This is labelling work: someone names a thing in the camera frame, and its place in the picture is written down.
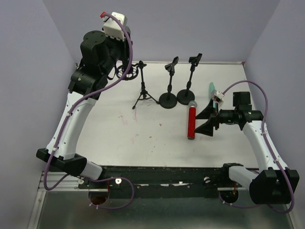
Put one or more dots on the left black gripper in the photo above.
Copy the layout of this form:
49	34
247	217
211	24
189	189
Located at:
123	51

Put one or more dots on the black tripod mic stand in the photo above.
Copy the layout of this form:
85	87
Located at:
132	74

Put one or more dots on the aluminium frame profile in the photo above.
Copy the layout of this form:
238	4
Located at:
51	179

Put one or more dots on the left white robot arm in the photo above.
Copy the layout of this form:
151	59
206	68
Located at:
100	53

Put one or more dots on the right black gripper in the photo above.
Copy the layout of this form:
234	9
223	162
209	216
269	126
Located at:
216	117

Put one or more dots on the black front mounting rail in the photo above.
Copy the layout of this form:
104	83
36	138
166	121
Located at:
123	182

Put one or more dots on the right round-base mic stand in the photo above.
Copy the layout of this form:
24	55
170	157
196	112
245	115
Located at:
184	96

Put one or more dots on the black glitter microphone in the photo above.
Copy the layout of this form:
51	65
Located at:
128	30

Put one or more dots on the teal green microphone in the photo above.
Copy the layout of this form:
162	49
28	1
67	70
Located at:
215	105

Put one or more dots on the middle round-base mic stand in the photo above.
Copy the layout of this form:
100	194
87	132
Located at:
168	100

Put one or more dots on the red glitter microphone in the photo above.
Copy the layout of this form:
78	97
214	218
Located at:
191	120

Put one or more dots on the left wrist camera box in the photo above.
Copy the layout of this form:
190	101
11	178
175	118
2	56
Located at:
111	28

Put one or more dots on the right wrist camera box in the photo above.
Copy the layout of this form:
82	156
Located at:
217	96

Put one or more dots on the round-base mic stand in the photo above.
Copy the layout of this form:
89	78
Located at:
184	96
168	100

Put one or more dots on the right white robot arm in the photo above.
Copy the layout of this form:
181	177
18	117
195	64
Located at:
275	182

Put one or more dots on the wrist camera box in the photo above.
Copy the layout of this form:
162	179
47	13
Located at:
217	96
111	28

